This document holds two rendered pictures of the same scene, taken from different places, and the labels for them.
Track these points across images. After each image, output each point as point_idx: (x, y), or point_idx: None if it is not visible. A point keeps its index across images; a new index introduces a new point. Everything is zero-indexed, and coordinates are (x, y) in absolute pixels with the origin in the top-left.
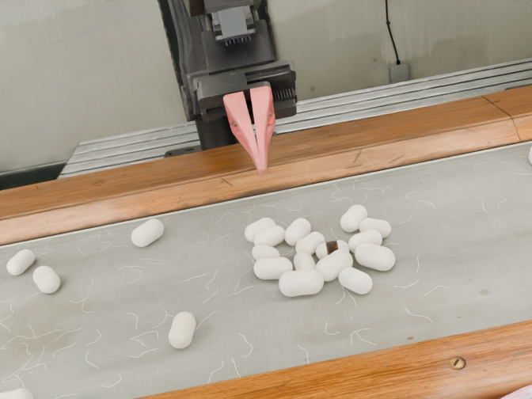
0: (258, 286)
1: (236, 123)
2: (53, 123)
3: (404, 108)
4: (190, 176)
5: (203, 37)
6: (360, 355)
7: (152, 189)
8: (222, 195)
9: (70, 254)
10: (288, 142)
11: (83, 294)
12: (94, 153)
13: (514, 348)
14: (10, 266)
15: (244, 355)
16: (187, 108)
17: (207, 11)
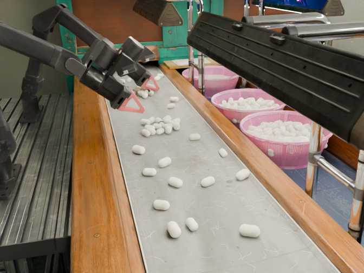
0: (173, 134)
1: (135, 98)
2: None
3: None
4: (102, 142)
5: (111, 77)
6: (208, 115)
7: (108, 149)
8: (113, 142)
9: (141, 167)
10: (85, 128)
11: (170, 158)
12: None
13: (205, 105)
14: (155, 169)
15: (200, 132)
16: (6, 153)
17: (133, 62)
